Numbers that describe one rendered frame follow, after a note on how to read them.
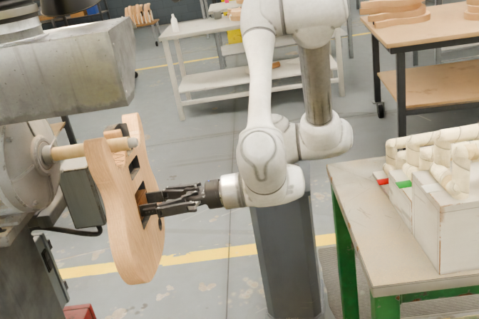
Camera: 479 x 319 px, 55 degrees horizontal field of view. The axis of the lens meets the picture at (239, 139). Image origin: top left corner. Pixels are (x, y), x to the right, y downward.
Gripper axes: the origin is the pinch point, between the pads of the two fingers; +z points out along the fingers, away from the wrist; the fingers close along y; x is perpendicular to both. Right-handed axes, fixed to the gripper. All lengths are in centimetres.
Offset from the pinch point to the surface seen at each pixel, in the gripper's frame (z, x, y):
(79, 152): 8.9, 19.1, -9.2
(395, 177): -65, -4, 2
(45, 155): 16.5, 19.7, -9.8
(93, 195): 18.9, -0.7, 13.8
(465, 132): -74, 13, -17
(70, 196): 25.7, -0.1, 13.7
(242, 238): -8, -90, 139
